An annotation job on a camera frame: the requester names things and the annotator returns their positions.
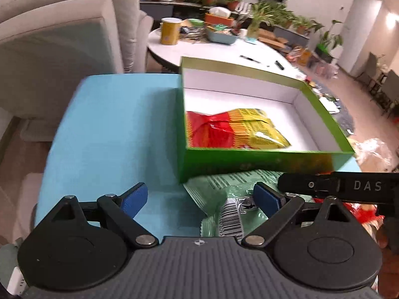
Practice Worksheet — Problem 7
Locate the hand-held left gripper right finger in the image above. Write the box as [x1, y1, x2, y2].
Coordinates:
[241, 182, 356, 250]

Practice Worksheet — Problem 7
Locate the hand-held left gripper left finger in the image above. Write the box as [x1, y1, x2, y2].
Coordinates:
[47, 182, 159, 250]

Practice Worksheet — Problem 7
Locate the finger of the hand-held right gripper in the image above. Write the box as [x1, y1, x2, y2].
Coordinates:
[277, 171, 339, 199]

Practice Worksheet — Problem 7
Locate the green cardboard box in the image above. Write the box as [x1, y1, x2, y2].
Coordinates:
[178, 57, 356, 184]

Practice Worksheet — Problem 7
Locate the green snack packet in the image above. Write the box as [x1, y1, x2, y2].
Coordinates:
[183, 169, 283, 240]

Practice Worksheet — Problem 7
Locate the red and yellow snack packet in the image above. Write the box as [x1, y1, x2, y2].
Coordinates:
[186, 108, 292, 150]

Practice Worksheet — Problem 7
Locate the person's right hand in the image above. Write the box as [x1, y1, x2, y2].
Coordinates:
[376, 216, 399, 299]

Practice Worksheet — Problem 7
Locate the clear plastic bag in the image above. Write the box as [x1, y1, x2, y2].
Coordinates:
[352, 138, 395, 169]

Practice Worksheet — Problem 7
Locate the dark round rug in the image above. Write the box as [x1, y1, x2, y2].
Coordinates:
[312, 81, 356, 138]

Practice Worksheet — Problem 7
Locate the dark dining chair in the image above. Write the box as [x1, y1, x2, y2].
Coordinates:
[372, 69, 399, 119]
[355, 51, 379, 92]

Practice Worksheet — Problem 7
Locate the orange plastic bag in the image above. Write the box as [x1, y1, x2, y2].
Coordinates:
[285, 47, 312, 66]

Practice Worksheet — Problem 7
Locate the large-leaf potted plant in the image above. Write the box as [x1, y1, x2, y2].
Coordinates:
[315, 20, 344, 60]

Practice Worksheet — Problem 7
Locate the open cardboard box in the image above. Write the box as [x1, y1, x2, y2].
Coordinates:
[258, 28, 289, 49]

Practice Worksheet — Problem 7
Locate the grey television cabinet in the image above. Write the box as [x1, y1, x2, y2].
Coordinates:
[140, 0, 310, 48]

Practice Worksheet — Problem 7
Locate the white round table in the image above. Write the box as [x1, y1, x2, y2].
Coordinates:
[147, 26, 307, 81]

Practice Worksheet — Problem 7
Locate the blue tray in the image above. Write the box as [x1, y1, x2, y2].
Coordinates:
[206, 25, 240, 45]

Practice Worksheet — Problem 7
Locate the plant in glass vase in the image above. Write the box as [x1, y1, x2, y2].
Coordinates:
[246, 3, 275, 38]

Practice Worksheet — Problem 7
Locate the white sofa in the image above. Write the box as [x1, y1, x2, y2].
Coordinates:
[0, 0, 155, 144]

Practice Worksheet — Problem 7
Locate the yellow canister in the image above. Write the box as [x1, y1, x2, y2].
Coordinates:
[160, 18, 182, 45]

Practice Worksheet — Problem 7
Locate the pile of dark packets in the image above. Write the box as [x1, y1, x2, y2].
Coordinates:
[180, 26, 208, 42]

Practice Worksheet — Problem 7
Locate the orange tissue box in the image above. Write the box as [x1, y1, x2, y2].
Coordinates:
[204, 7, 235, 27]

